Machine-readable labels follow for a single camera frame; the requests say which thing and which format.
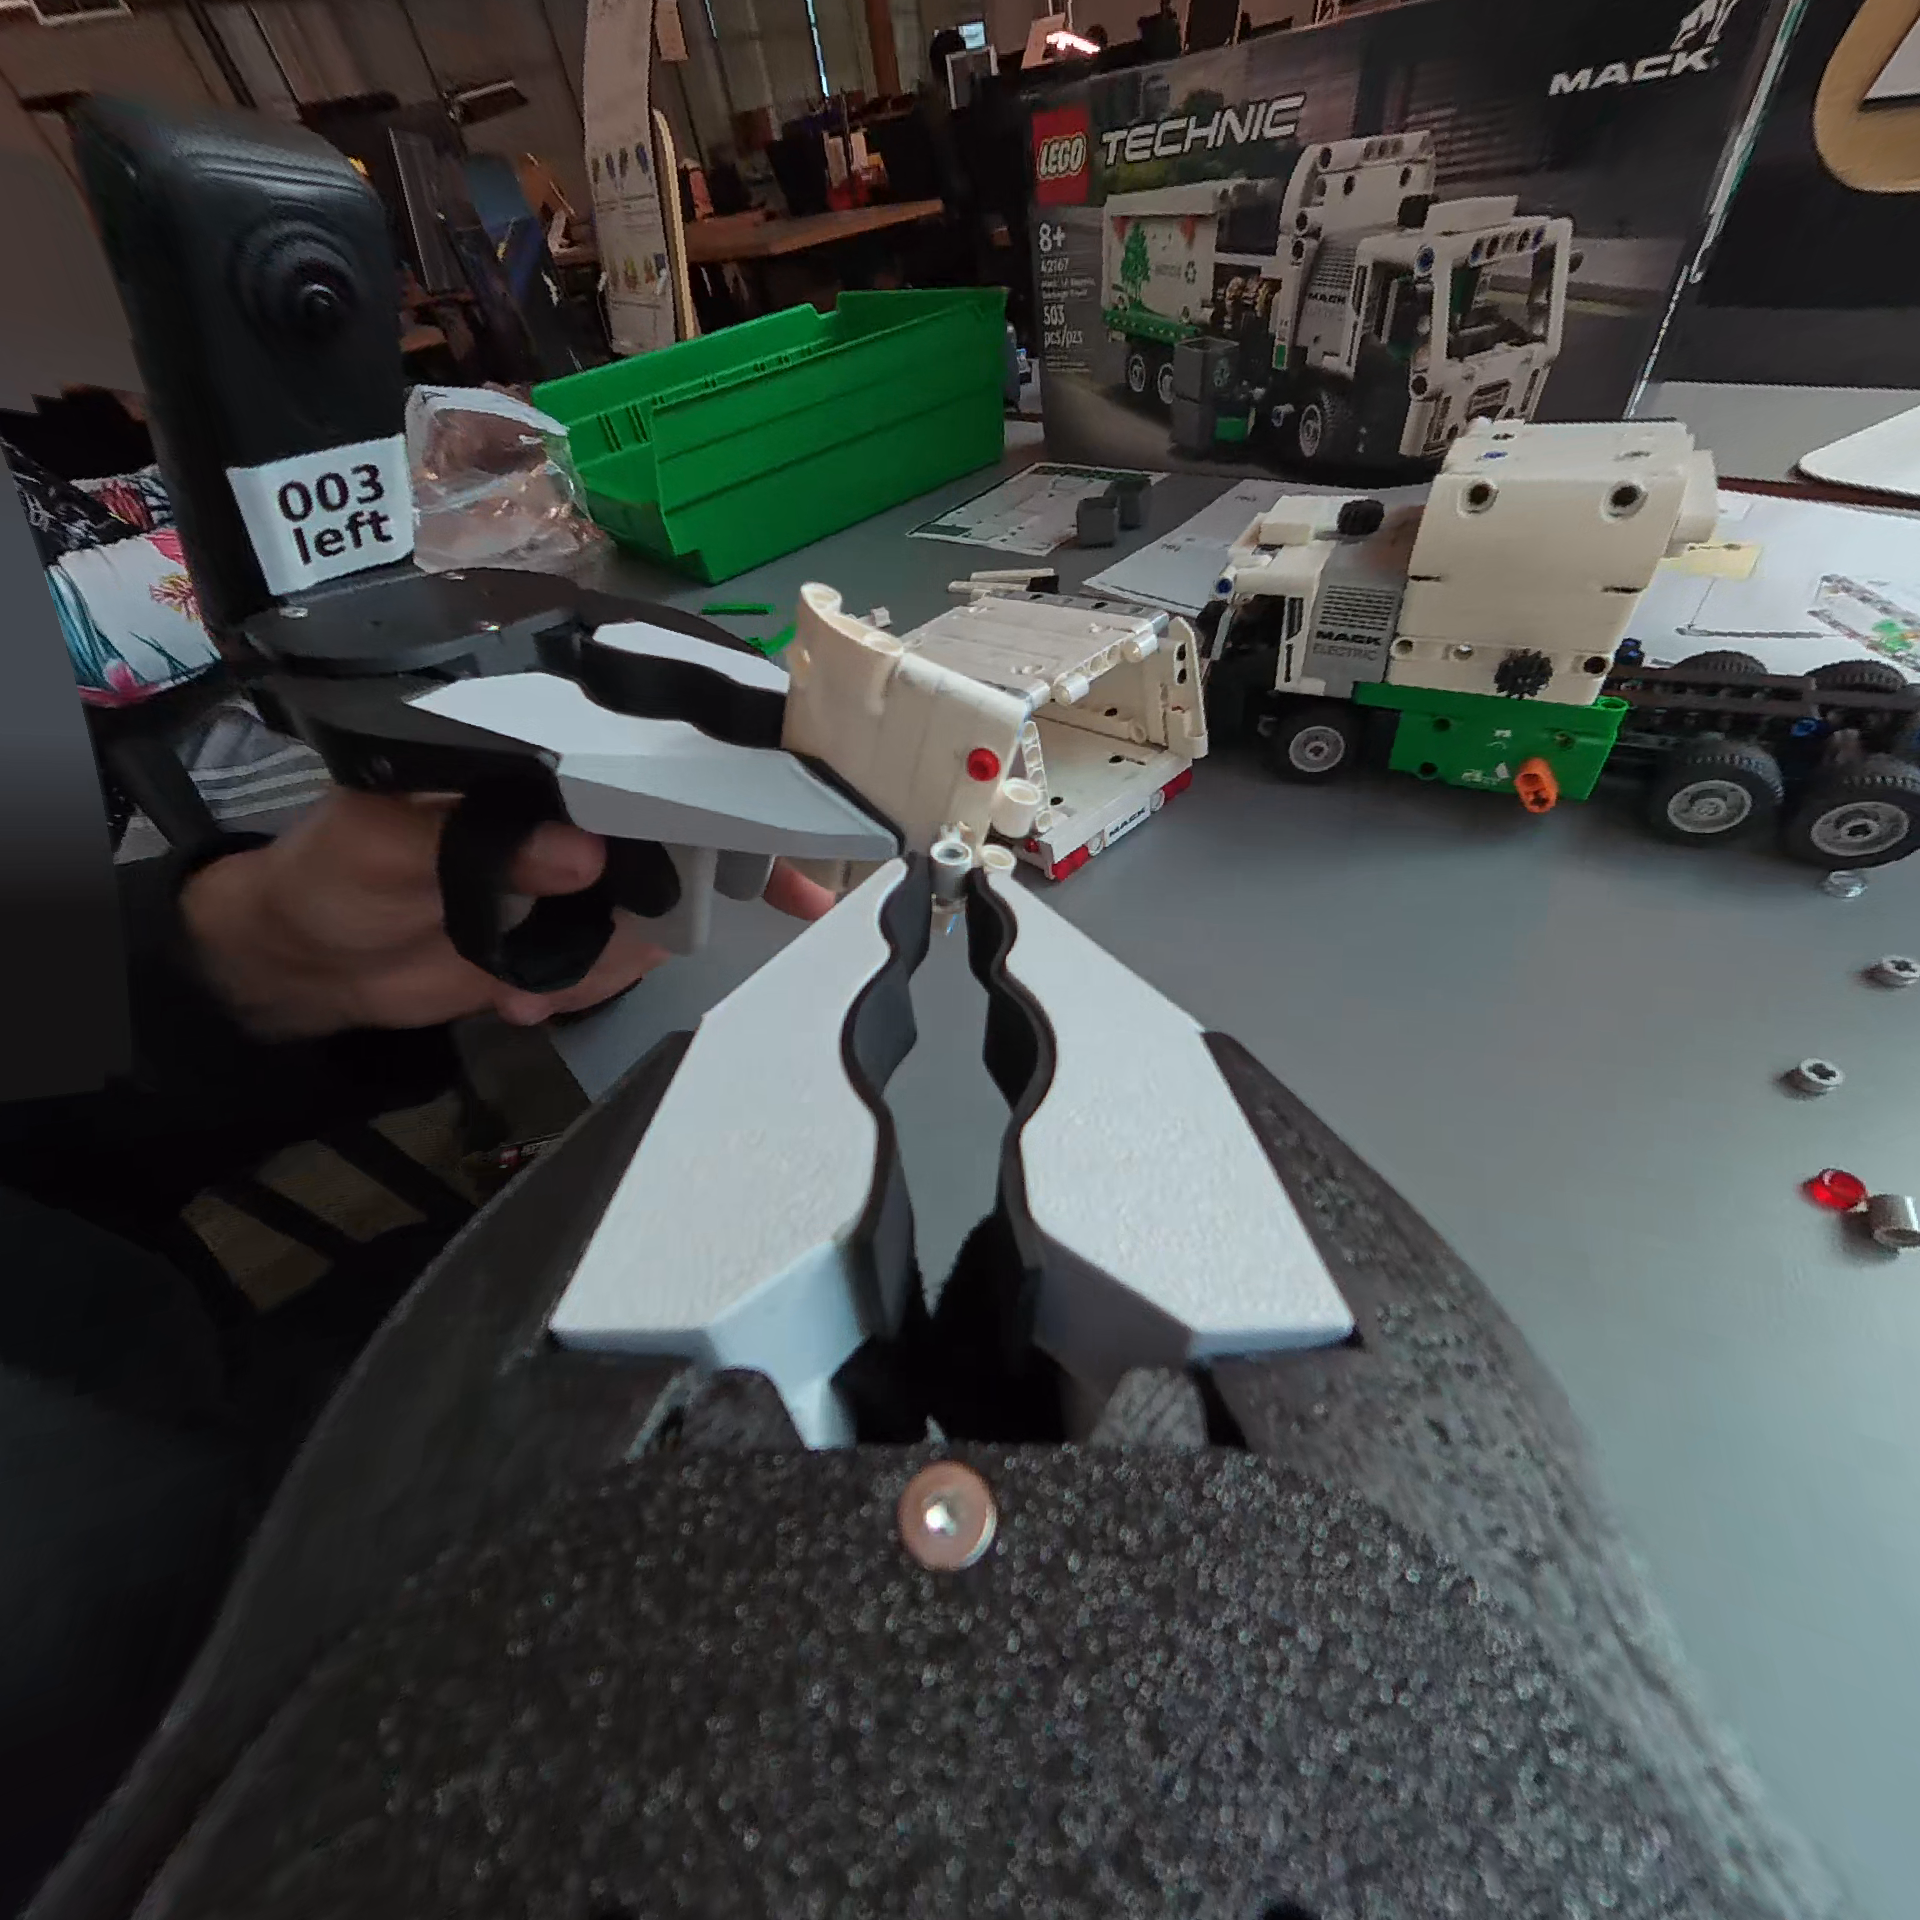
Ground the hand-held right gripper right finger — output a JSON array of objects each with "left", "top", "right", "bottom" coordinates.
[{"left": 958, "top": 867, "right": 1361, "bottom": 1449}]

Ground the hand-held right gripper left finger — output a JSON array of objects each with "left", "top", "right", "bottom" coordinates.
[{"left": 547, "top": 859, "right": 932, "bottom": 1453}]

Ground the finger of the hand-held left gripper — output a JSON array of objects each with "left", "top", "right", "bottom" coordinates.
[
  {"left": 400, "top": 677, "right": 905, "bottom": 867},
  {"left": 578, "top": 618, "right": 792, "bottom": 751}
]

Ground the tan lego beam piece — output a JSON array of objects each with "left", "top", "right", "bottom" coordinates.
[{"left": 779, "top": 582, "right": 1045, "bottom": 874}]

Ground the white lego container body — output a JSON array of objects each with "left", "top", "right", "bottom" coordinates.
[{"left": 899, "top": 588, "right": 1212, "bottom": 884}]

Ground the white green lego truck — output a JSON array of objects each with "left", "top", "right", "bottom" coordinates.
[{"left": 1200, "top": 416, "right": 1920, "bottom": 872}]

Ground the lego set box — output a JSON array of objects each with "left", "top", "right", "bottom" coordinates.
[{"left": 1019, "top": 0, "right": 1809, "bottom": 485}]

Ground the person's left hand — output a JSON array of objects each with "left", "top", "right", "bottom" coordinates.
[{"left": 181, "top": 787, "right": 834, "bottom": 1039}]

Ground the clear plastic bag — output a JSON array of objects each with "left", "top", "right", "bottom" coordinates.
[{"left": 400, "top": 383, "right": 583, "bottom": 575}]

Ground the green plastic bin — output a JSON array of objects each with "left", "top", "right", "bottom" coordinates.
[{"left": 532, "top": 286, "right": 1008, "bottom": 587}]

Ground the floral cloth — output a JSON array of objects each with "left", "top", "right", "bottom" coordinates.
[{"left": 0, "top": 442, "right": 227, "bottom": 710}]

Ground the white instruction sheet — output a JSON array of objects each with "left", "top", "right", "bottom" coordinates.
[{"left": 905, "top": 460, "right": 1174, "bottom": 559}]

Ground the striped cloth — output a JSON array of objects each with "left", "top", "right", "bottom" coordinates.
[{"left": 187, "top": 703, "right": 353, "bottom": 834}]

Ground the white standing banner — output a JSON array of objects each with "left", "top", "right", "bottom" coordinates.
[{"left": 582, "top": 0, "right": 700, "bottom": 360}]

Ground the person's dark clothing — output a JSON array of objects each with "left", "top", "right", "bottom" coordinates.
[{"left": 0, "top": 1051, "right": 497, "bottom": 1877}]

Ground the open instruction booklet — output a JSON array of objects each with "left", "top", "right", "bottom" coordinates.
[{"left": 1080, "top": 478, "right": 1920, "bottom": 680}]

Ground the white flat board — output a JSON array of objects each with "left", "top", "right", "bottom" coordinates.
[{"left": 1792, "top": 400, "right": 1920, "bottom": 504}]

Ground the black sign board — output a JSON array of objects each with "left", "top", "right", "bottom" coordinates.
[{"left": 1640, "top": 0, "right": 1920, "bottom": 395}]

